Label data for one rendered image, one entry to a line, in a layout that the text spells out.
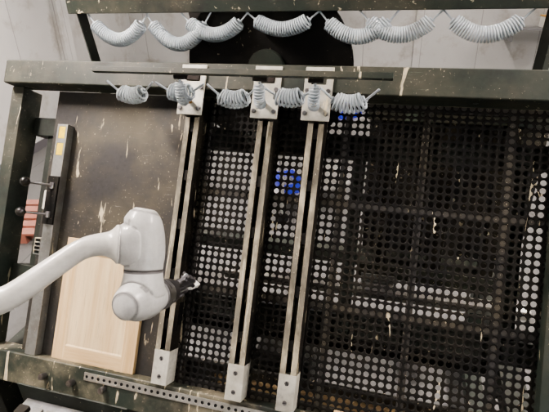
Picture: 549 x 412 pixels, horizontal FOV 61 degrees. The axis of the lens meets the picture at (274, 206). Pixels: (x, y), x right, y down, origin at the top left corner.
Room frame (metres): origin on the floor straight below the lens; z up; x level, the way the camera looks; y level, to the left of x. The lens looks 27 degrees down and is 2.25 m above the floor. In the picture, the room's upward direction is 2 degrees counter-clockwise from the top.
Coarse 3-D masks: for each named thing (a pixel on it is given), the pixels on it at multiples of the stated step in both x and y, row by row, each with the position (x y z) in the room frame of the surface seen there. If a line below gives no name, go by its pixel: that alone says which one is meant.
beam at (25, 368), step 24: (0, 360) 1.42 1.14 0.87; (24, 360) 1.40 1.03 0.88; (48, 360) 1.38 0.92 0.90; (48, 384) 1.33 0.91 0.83; (96, 384) 1.29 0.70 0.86; (144, 384) 1.25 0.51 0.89; (168, 384) 1.24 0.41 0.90; (144, 408) 1.20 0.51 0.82; (168, 408) 1.18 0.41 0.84; (192, 408) 1.17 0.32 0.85; (264, 408) 1.12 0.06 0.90
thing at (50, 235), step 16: (64, 144) 1.84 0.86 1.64; (64, 160) 1.81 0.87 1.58; (64, 176) 1.79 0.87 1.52; (64, 192) 1.77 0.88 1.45; (48, 240) 1.64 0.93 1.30; (48, 256) 1.61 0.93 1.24; (48, 288) 1.56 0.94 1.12; (32, 304) 1.52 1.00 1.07; (48, 304) 1.54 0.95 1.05; (32, 320) 1.48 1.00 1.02; (32, 336) 1.45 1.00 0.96; (32, 352) 1.42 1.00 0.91
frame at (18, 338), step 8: (24, 328) 1.71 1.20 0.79; (16, 336) 1.65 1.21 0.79; (0, 384) 1.44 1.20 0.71; (8, 384) 1.47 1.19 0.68; (16, 384) 1.50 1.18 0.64; (0, 392) 1.43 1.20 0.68; (8, 392) 1.46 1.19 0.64; (16, 392) 1.49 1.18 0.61; (0, 400) 1.43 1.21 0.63; (8, 400) 1.45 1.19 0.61; (16, 400) 1.48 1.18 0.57; (0, 408) 1.43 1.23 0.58; (8, 408) 1.43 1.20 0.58
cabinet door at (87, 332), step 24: (72, 240) 1.64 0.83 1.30; (96, 264) 1.56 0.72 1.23; (72, 288) 1.53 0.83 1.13; (96, 288) 1.51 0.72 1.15; (72, 312) 1.49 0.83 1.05; (96, 312) 1.46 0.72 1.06; (72, 336) 1.43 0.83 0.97; (96, 336) 1.41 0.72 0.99; (120, 336) 1.39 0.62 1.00; (72, 360) 1.38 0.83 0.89; (96, 360) 1.36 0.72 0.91; (120, 360) 1.34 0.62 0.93
